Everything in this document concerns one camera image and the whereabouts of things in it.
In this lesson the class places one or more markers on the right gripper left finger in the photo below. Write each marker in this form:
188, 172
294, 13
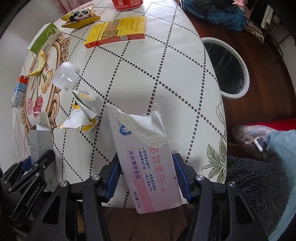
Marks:
74, 211

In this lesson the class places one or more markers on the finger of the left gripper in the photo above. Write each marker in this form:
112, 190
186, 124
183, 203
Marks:
17, 170
37, 172

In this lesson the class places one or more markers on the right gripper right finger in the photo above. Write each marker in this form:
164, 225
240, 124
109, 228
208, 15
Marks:
221, 211

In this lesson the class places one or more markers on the white grey cosmetic box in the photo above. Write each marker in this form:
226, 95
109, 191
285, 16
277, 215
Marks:
40, 138

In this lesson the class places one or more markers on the small blue milk carton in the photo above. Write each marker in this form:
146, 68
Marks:
19, 91

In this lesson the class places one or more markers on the white pink toothpaste box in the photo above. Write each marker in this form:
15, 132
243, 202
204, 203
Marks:
146, 160

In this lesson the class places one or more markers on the yellow white carton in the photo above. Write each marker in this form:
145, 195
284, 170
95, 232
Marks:
83, 116

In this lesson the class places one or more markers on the clear plastic cup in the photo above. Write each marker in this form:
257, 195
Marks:
66, 76

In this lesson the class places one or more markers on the yellow fruit peel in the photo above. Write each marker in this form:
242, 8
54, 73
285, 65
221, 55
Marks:
41, 64

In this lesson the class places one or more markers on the green white small box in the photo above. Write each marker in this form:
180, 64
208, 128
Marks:
44, 39

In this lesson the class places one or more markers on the yellow panda snack bag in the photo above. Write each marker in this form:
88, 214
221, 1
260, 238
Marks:
80, 17

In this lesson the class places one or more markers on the yellow cigarette carton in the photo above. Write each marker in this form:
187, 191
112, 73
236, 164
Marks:
124, 29

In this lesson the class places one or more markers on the red cola can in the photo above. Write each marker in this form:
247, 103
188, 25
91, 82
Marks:
126, 4

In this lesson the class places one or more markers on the white round trash bin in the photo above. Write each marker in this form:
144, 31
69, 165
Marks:
230, 69

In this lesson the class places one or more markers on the dark fuzzy blanket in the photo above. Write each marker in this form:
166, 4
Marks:
256, 180

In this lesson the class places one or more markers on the plaid pastel pillow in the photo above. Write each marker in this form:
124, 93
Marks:
245, 135

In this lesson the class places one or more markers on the light blue blanket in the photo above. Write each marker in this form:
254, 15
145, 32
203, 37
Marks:
280, 147

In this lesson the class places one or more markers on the red bed sheet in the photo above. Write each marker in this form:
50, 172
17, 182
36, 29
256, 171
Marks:
279, 125

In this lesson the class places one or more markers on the checked floral tablecloth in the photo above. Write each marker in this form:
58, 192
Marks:
169, 69

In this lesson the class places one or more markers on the blue jacket pile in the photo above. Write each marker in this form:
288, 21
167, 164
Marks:
223, 14

